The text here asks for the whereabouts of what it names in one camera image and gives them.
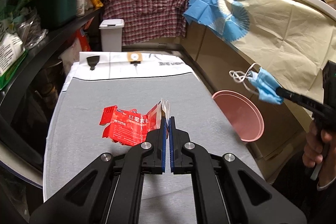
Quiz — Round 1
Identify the white cardboard sheet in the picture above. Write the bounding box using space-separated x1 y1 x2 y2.
62 52 194 91

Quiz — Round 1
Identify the plaid shirt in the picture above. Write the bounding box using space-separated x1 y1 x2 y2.
103 0 189 45

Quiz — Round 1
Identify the black shelf unit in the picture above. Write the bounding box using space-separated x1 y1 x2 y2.
1 8 102 188

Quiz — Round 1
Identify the blue surgical mask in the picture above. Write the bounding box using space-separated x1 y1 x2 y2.
229 63 284 105

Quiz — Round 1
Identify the green white package bag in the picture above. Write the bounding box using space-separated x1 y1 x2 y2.
0 32 27 90

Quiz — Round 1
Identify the person's right hand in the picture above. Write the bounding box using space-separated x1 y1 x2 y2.
302 121 335 189

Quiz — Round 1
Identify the white trash bin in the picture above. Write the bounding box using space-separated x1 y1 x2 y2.
99 19 124 52

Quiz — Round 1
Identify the red medicine box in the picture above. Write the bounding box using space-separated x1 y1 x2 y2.
100 99 170 146

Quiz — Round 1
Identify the pink plastic basin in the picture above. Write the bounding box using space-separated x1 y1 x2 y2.
212 90 264 142

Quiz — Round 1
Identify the cream blue tablecloth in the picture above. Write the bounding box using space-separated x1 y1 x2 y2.
183 0 336 119

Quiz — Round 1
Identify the green storage box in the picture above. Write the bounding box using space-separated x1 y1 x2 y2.
31 0 77 28

